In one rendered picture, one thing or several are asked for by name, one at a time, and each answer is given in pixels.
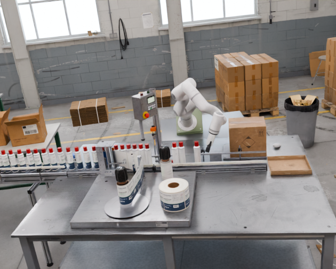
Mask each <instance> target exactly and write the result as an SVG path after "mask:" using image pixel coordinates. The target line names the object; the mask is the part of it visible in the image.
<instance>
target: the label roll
mask: <svg viewBox="0 0 336 269"><path fill-rule="evenodd" d="M159 195H160V200H161V207H162V208H163V209H164V210H166V211H169V212H178V211H182V210H185V209H187V208H188V207H189V205H190V196H189V185H188V182H187V181H186V180H184V179H182V178H170V179H167V180H164V181H162V182H161V183H160V184H159Z"/></svg>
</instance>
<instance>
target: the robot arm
mask: <svg viewBox="0 0 336 269"><path fill-rule="evenodd" d="M171 96H172V98H173V99H174V100H176V101H177V102H176V103H175V105H174V107H173V111H174V113H175V115H176V116H178V117H180V118H179V120H178V125H179V127H180V129H182V130H184V131H190V130H192V129H194V128H195V126H196V124H197V120H196V117H195V116H194V115H192V113H193V111H194V110H195V108H196V107H197V108H198V109H199V110H200V111H201V112H203V113H208V114H210V115H212V116H213V117H212V121H211V124H210V127H209V136H208V138H207V141H206V145H207V147H206V150H205V151H206V152H208V153H209V151H210V148H211V146H212V145H213V143H214V140H215V137H216V135H218V134H219V131H220V128H221V126H222V125H224V124H225V123H226V122H227V119H226V117H225V115H224V114H223V113H222V112H221V110H220V109H218V108H217V107H216V106H213V105H211V104H209V103H208V102H207V101H206V100H205V98H204V97H203V96H202V95H201V94H200V92H199V91H198V90H197V89H196V82H195V80H194V79H192V78H188V79H186V80H185V81H184V82H182V83H181V84H179V85H178V86H177V87H175V88H174V89H173V90H172V92H171Z"/></svg>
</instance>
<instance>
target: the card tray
mask: <svg viewBox="0 0 336 269"><path fill-rule="evenodd" d="M267 161H268V165H269V170H270V174H271V176H278V175H312V169H311V166H310V164H309V162H308V160H307V157H306V155H284V156H268V157H267Z"/></svg>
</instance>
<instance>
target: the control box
mask: <svg viewBox="0 0 336 269"><path fill-rule="evenodd" d="M152 95H154V97H155V93H153V92H150V94H147V92H146V91H145V92H143V96H142V97H141V96H140V94H137V95H135V96H132V97H131V98H132V105H133V112H134V119H136V120H141V121H143V120H146V119H148V118H146V117H145V114H146V113H149V118H150V117H152V116H154V115H156V114H157V109H156V108H154V109H152V110H149V111H148V106H150V105H152V104H154V103H156V100H155V102H152V103H150V104H148V103H147V97H150V96H152Z"/></svg>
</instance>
